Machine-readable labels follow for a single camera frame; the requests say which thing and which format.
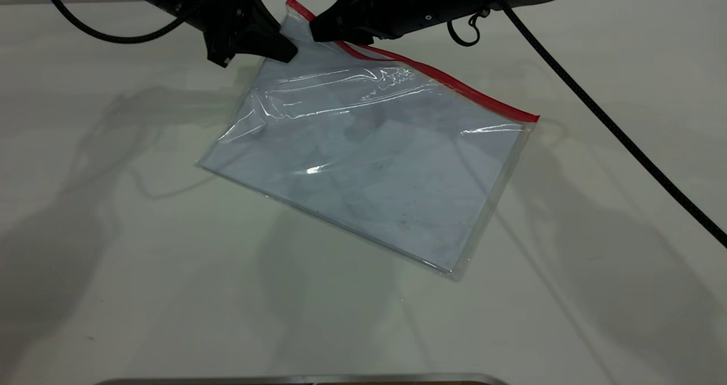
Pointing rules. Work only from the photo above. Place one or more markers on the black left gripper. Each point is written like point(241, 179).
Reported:
point(227, 30)

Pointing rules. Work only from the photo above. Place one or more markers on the grey metal frame edge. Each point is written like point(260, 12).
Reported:
point(284, 380)

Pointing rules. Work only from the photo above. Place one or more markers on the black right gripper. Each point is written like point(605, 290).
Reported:
point(420, 1)

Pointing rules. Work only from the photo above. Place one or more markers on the clear plastic red zipper bag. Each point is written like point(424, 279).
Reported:
point(369, 163)

